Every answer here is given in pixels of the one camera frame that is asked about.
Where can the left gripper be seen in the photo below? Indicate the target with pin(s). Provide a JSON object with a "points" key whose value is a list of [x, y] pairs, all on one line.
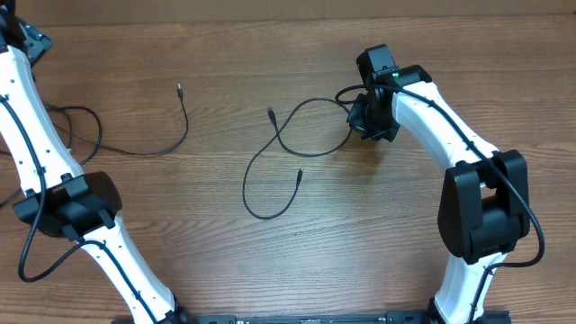
{"points": [[40, 41]]}

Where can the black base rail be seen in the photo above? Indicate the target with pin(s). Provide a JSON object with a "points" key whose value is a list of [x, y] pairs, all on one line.
{"points": [[310, 319]]}

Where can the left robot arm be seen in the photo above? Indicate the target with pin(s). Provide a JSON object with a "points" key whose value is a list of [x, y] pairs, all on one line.
{"points": [[60, 199]]}

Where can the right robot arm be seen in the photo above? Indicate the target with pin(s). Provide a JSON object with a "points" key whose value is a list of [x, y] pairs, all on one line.
{"points": [[483, 206]]}

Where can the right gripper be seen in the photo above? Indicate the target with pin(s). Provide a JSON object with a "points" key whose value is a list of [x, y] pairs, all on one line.
{"points": [[388, 131]]}

